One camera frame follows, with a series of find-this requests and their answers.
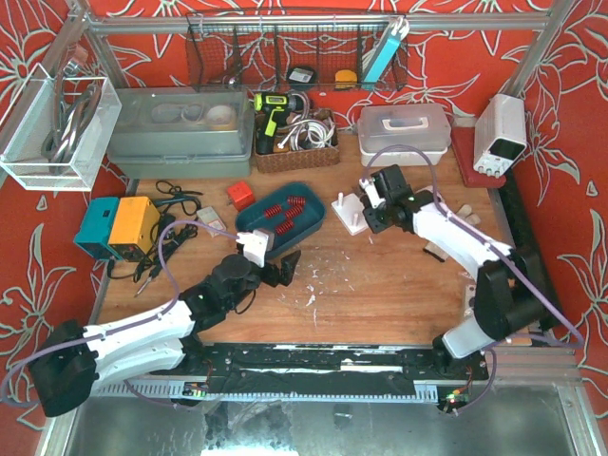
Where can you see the teal plastic tray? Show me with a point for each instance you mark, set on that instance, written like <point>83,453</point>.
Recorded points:
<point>305,224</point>

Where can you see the white clear lidded toolbox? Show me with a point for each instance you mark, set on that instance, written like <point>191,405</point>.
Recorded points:
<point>422,126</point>

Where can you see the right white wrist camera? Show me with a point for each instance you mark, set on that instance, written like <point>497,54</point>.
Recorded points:
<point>370,190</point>

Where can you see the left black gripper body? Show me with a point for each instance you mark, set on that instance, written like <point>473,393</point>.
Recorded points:
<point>275,272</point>

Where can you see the woven brown basket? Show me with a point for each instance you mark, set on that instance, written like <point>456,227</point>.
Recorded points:
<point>284,159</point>

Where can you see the red mat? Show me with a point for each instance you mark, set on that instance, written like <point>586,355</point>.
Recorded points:
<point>462,142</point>

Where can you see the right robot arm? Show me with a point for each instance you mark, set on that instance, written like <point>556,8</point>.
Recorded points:
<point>509,281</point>

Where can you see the black wire wall basket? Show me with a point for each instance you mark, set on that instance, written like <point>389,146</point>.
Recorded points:
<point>255,48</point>

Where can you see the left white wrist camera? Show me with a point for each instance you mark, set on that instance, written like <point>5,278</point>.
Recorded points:
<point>256,244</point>

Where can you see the white bench power supply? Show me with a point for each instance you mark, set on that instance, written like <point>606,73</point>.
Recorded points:
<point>499,136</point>

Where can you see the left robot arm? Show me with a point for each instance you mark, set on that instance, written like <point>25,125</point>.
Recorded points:
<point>76,361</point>

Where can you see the yellow tape measure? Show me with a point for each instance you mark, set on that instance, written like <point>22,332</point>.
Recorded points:
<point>345,79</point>

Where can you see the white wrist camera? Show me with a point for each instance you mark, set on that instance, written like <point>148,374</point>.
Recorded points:
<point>256,244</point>
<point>370,190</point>

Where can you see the beige work glove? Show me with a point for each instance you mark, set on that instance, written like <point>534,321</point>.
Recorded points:
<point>467,214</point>

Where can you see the soldering iron pen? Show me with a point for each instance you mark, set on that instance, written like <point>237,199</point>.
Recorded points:
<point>154,272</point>

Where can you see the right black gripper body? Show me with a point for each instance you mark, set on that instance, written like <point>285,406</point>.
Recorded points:
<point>371,221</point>

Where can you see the grey plastic storage box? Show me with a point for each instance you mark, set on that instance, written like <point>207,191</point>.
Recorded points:
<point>179,133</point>

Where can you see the red spring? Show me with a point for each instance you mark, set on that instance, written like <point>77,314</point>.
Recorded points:
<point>284,227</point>
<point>296,201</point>
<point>272,211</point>
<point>293,212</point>

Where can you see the clear acrylic bin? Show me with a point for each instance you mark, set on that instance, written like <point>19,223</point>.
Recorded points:
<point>54,137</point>

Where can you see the red cube box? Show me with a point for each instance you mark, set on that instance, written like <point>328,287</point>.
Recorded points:
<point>240,195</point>

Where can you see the blue white book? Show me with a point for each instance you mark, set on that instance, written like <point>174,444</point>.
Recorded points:
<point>375,61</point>

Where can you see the teal power supply box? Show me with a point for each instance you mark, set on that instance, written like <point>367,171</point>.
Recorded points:
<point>95,229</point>

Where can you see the white four-peg base plate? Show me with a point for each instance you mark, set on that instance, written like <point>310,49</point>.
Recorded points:
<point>349,210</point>

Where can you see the green yellow cordless drill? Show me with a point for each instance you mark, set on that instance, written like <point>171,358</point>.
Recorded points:
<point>275,108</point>

